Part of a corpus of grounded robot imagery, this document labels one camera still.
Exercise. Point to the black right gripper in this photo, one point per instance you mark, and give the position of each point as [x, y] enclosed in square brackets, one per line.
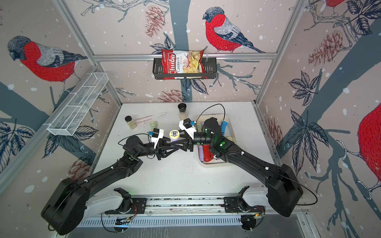
[184, 136]

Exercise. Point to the red cassava chips bag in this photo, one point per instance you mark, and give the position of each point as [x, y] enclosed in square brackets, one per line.
[180, 62]

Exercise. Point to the black wall basket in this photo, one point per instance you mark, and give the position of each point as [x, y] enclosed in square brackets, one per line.
[209, 64]

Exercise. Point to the white wire mesh basket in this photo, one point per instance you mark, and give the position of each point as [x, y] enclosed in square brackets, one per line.
[80, 102]

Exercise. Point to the purple flashlight horizontal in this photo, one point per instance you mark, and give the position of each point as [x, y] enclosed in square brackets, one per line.
[174, 135]

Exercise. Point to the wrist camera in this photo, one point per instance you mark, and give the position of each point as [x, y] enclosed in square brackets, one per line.
[156, 135]
[188, 126]

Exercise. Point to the green flashlight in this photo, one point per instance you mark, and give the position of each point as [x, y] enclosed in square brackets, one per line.
[199, 127]
[153, 125]

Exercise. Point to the small jar with black lid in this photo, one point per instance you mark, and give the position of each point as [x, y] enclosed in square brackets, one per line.
[131, 123]

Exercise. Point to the dark red flashlight horizontal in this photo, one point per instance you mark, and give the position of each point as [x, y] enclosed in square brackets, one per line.
[207, 154]

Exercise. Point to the purple flashlight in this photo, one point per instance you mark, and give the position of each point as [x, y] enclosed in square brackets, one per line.
[200, 153]

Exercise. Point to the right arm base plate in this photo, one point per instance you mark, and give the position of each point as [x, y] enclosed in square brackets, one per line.
[238, 205]

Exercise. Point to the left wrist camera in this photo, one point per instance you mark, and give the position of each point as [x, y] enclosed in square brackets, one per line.
[156, 135]

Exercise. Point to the cream plastic storage tray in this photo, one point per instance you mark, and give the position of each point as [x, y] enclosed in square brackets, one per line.
[221, 148]

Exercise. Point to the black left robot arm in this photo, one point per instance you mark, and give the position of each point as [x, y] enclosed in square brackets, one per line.
[66, 207]

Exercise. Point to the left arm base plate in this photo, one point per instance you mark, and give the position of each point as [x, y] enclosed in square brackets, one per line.
[130, 206]

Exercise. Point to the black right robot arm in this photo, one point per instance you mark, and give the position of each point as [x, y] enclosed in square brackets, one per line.
[283, 189]

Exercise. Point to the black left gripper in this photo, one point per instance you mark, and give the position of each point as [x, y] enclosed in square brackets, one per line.
[159, 150]

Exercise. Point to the glass grinder with black cap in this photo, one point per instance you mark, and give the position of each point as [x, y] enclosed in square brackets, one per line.
[182, 111]

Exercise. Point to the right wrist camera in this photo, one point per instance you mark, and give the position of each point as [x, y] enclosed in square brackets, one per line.
[188, 126]

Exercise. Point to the blue flashlight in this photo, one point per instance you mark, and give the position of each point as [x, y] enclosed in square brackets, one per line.
[224, 125]

